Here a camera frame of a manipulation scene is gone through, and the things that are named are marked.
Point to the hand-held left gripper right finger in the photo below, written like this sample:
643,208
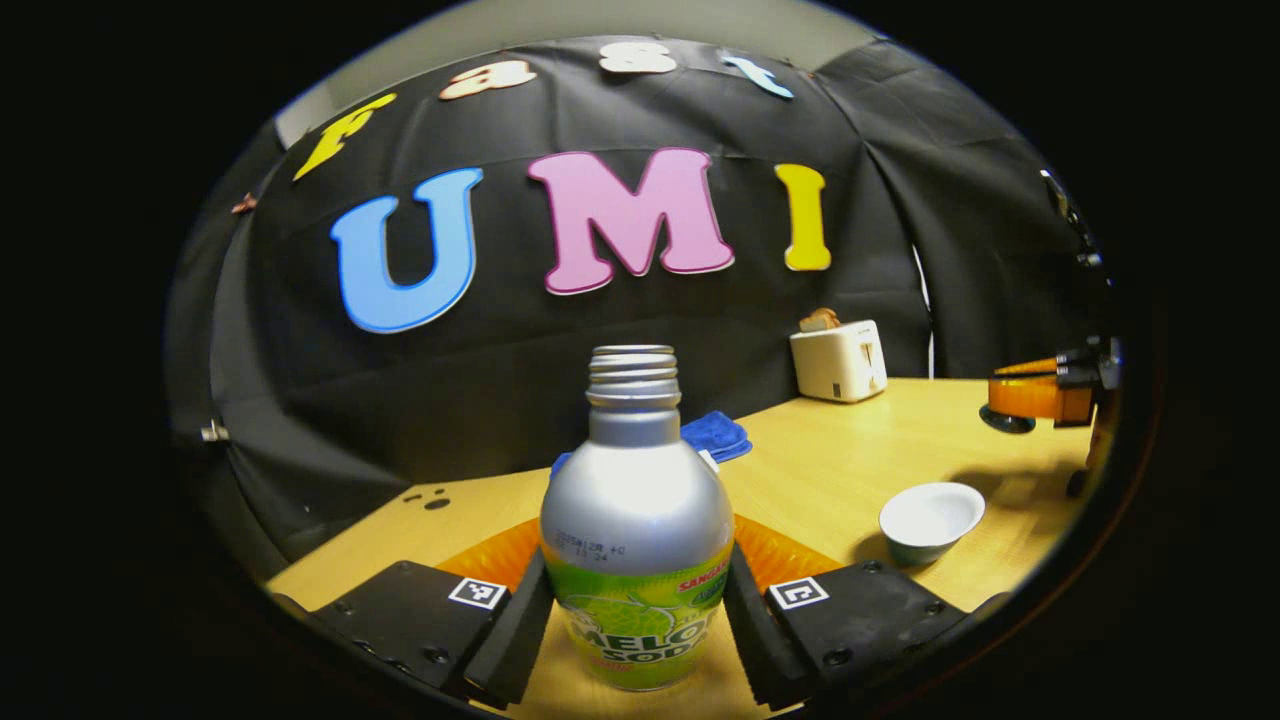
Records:
755,640

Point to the white teacup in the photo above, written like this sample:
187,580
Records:
930,515

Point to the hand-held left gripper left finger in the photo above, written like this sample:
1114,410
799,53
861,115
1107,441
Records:
515,630

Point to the silver green water bottle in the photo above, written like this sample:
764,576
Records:
635,520

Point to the copper metal clip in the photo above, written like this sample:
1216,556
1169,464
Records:
243,203

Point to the blue folded towel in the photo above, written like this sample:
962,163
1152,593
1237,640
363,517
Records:
715,435

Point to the dark blue teacup lid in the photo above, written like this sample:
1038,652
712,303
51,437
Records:
1005,420

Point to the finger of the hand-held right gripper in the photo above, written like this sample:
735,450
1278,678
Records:
1040,398
1075,357

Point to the bread slice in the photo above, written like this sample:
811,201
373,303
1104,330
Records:
819,320

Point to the cream toaster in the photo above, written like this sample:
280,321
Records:
838,362

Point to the silver metal clip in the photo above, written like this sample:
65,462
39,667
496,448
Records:
213,432

